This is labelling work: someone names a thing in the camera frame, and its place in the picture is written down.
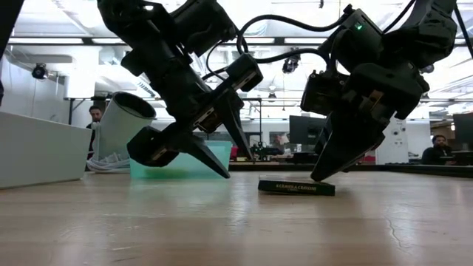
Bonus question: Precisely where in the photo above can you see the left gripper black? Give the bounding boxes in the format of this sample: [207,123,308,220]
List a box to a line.
[120,43,265,180]

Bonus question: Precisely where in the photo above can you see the black monitor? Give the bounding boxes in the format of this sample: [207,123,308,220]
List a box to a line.
[452,112,473,151]
[289,115,329,149]

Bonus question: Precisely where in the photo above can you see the teal translucent plastic bin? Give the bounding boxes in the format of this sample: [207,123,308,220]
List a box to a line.
[129,140,233,180]

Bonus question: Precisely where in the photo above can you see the grey cylindrical pen holder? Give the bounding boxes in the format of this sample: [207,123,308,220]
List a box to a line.
[92,91,157,163]

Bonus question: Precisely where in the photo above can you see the person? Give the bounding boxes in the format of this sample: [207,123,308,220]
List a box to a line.
[421,134,457,166]
[85,105,104,160]

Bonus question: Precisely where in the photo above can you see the white translucent plastic bin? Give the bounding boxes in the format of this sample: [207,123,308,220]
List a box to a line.
[0,110,93,190]

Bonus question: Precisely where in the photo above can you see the black ceiling-hung camera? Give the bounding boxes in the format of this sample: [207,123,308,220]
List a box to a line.
[281,54,301,75]
[31,63,49,81]

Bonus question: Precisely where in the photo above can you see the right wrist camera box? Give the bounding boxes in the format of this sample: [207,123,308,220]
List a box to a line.
[318,7,386,73]

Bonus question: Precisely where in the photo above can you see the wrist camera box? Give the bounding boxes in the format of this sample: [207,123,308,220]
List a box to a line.
[171,0,238,57]
[318,7,386,73]

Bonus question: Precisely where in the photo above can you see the black distant rig frame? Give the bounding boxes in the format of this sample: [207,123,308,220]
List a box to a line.
[239,97,264,163]

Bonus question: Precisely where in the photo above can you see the black aluminium table frame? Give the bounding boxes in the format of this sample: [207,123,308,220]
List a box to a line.
[228,162,473,179]

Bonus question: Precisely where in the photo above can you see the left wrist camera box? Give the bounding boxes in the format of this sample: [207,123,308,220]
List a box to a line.
[171,0,238,57]

